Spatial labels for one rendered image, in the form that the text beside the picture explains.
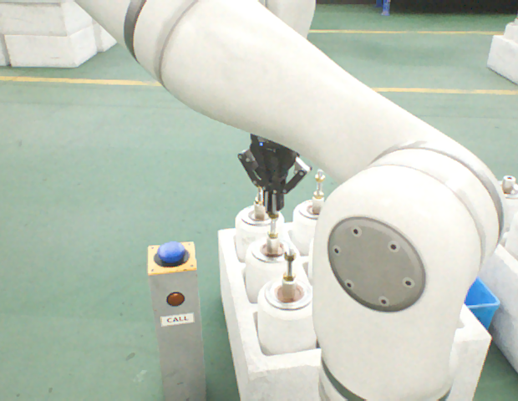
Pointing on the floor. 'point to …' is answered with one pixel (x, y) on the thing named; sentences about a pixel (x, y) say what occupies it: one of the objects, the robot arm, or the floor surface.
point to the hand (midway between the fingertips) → (273, 200)
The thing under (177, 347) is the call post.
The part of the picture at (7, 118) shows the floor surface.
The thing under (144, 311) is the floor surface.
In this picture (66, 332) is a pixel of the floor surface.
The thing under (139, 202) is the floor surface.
